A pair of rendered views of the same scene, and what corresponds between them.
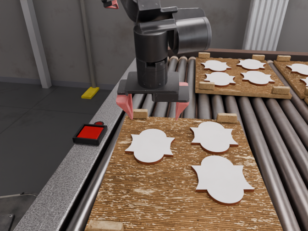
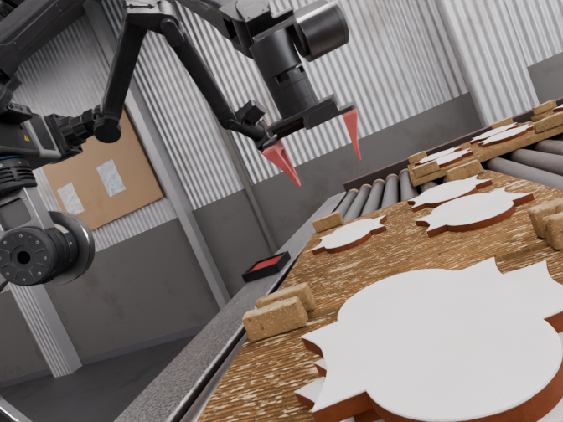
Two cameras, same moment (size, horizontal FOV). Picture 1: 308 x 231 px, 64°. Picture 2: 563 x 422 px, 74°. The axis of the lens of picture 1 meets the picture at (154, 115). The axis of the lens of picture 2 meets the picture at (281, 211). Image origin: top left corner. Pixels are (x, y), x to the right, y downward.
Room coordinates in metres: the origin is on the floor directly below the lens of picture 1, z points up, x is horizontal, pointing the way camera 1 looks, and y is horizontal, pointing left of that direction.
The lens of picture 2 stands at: (-0.11, -0.03, 1.07)
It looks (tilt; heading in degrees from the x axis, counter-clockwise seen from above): 5 degrees down; 12
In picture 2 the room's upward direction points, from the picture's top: 23 degrees counter-clockwise
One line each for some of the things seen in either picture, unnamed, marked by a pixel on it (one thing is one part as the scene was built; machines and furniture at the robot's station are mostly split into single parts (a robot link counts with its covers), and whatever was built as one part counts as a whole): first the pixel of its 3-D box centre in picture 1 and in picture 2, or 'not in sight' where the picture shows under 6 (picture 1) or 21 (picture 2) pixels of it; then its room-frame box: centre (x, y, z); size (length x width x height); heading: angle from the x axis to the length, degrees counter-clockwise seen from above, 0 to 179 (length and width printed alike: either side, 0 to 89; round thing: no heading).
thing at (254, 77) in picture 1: (235, 71); (469, 146); (1.03, -0.36, 0.94); 0.41 x 0.35 x 0.04; 171
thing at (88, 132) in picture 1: (90, 134); (267, 266); (0.58, 0.18, 0.92); 0.06 x 0.06 x 0.01; 81
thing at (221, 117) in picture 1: (226, 118); (463, 172); (0.62, -0.22, 0.95); 0.06 x 0.02 x 0.03; 85
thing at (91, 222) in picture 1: (105, 228); (285, 303); (0.26, 0.08, 0.95); 0.06 x 0.02 x 0.03; 85
